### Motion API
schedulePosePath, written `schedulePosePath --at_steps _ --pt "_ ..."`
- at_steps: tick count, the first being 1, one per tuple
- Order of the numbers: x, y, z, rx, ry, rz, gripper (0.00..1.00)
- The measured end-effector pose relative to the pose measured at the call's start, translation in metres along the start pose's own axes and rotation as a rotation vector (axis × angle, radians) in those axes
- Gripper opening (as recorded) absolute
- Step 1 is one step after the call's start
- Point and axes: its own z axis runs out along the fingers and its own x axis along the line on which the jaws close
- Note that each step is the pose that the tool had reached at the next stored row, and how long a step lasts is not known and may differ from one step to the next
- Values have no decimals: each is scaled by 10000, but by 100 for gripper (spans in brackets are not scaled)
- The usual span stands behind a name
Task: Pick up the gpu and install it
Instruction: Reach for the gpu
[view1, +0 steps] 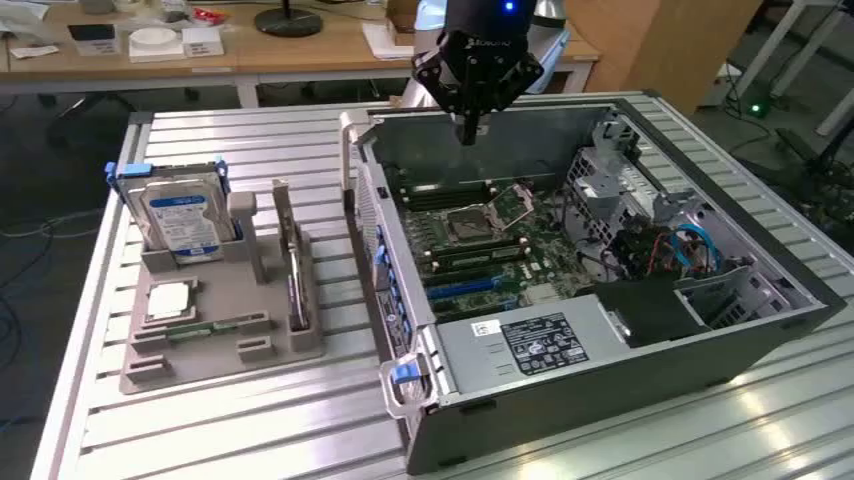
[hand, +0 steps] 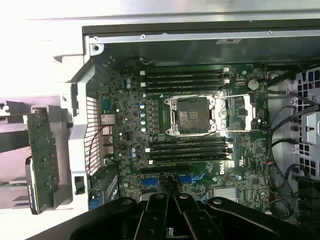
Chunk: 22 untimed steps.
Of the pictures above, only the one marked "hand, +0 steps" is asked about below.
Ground silver chipset heatsink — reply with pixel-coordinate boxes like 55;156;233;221
213;187;238;201

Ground RAM slot with white latches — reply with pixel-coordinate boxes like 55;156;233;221
139;67;230;76
148;156;232;165
140;79;231;87
144;144;233;152

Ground RAM slot with black latches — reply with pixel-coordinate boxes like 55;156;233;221
143;74;230;81
149;150;232;158
149;138;230;146
144;85;227;92

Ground green motherboard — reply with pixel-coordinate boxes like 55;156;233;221
96;56;271;211

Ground CPU socket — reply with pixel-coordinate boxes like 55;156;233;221
163;96;217;137

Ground black plastic shroud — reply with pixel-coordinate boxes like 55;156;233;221
294;174;320;226

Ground thin metal locking lever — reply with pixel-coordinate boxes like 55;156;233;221
216;93;252;100

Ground round coin battery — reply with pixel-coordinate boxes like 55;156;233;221
247;79;260;91

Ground black open PC case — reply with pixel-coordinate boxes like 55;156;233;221
53;23;320;226

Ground perforated metal drive cage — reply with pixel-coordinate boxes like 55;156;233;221
293;65;320;176

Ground white sticker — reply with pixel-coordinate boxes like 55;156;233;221
216;38;243;46

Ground thin red fan wire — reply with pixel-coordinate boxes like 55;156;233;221
88;124;115;175

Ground thick black cable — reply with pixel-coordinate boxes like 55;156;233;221
264;86;320;112

